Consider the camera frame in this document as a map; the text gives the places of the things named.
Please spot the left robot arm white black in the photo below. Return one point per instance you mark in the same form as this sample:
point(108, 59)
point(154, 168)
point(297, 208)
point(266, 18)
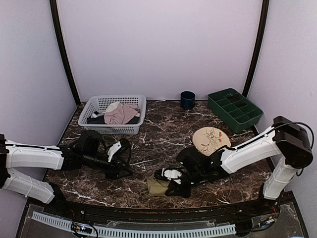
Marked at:
point(15, 155)

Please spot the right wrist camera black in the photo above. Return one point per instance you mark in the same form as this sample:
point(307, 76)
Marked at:
point(189, 158)

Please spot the white plastic laundry basket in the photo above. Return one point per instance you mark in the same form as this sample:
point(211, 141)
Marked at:
point(96, 106)

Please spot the beige bird pattern plate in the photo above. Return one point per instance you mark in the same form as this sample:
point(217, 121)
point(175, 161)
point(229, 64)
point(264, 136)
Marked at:
point(209, 139)

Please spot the black frame post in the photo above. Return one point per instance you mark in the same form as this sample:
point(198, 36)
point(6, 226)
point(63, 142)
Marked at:
point(62, 51)
point(257, 47)

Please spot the black front rail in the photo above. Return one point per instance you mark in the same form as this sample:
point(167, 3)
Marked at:
point(138, 206)

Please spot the black garment in basket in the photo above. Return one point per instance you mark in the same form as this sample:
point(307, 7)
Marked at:
point(101, 120)

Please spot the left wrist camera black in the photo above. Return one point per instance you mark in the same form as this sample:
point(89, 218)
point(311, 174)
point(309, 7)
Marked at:
point(88, 142)

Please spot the left black frame post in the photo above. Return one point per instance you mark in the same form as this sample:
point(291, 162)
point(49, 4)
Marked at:
point(62, 51)

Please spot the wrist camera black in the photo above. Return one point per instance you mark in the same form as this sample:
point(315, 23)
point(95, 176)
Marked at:
point(189, 158)
point(88, 142)

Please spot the white slotted cable duct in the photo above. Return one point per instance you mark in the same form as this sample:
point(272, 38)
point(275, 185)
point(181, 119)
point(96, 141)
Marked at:
point(86, 230)

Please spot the dark blue mug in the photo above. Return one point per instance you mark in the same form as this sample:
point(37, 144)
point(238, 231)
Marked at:
point(187, 100)

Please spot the green compartment tray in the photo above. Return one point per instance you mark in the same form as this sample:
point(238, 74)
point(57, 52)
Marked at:
point(235, 110)

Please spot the pink underwear in basket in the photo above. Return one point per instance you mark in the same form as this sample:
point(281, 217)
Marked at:
point(118, 113)

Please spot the olive green underwear white waistband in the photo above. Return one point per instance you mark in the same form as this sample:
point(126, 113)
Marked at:
point(157, 187)

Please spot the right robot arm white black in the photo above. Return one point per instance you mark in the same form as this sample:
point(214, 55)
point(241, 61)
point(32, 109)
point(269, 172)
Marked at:
point(292, 140)

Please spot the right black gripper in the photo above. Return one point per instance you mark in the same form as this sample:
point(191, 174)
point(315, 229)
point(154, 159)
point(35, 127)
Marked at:
point(173, 187)

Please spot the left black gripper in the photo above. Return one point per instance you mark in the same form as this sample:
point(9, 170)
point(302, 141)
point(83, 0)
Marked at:
point(114, 169)

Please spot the right black frame post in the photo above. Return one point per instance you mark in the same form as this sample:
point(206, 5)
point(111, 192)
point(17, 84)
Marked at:
point(257, 47)

